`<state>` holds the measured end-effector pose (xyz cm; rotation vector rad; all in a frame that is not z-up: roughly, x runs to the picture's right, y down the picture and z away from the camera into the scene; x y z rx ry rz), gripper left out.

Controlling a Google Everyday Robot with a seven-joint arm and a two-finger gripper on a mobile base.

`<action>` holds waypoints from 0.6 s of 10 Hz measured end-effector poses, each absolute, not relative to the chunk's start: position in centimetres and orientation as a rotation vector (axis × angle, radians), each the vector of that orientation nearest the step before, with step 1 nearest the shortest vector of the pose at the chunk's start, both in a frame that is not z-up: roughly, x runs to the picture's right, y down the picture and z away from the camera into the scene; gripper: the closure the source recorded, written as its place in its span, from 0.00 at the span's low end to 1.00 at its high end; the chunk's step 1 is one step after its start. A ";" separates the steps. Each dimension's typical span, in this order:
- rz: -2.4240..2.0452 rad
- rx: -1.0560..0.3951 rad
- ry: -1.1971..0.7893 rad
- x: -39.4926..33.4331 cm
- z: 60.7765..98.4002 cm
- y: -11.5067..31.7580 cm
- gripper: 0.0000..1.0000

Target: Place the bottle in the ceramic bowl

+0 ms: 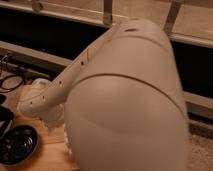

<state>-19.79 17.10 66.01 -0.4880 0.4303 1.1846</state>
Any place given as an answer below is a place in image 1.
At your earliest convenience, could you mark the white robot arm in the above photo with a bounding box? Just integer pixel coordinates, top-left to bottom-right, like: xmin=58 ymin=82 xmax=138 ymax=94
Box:
xmin=18 ymin=19 xmax=189 ymax=171

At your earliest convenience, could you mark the dark ceramic bowl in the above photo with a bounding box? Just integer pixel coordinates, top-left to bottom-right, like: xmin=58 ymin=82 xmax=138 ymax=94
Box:
xmin=0 ymin=125 xmax=39 ymax=166

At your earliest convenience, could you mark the wooden board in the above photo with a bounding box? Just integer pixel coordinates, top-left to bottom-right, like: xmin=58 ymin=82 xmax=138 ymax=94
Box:
xmin=9 ymin=113 xmax=81 ymax=171

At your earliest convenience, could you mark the black object at left edge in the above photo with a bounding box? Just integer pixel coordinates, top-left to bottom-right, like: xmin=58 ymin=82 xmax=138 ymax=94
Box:
xmin=0 ymin=94 xmax=15 ymax=138

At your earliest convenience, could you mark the metal window rail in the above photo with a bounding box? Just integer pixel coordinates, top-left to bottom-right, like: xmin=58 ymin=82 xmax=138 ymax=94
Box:
xmin=0 ymin=41 xmax=71 ymax=72

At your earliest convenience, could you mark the black cable loop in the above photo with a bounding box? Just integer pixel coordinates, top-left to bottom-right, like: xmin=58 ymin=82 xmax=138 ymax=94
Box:
xmin=0 ymin=73 xmax=25 ymax=94

